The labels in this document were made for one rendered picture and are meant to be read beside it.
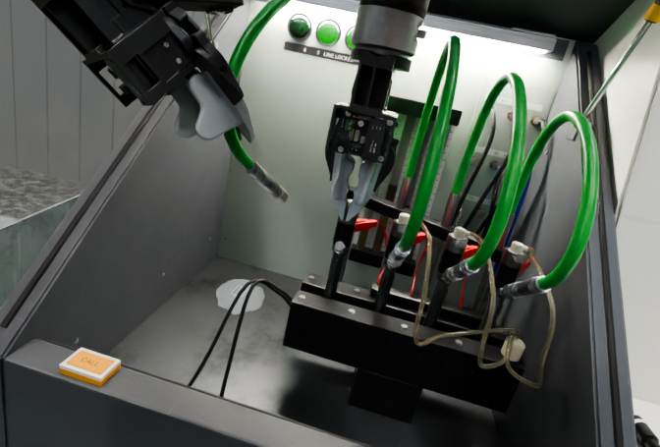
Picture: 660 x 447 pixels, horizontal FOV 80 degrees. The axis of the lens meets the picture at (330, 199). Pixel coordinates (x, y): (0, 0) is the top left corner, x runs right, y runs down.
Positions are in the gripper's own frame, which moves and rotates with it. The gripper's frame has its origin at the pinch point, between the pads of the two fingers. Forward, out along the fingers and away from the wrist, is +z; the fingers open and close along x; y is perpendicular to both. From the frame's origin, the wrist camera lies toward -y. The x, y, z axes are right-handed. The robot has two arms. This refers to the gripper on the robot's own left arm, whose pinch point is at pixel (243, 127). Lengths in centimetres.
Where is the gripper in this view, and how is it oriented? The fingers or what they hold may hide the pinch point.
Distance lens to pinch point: 45.8
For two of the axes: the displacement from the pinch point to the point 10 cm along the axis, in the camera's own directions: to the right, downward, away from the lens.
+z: 4.5, 6.6, 6.0
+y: -5.4, 7.4, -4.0
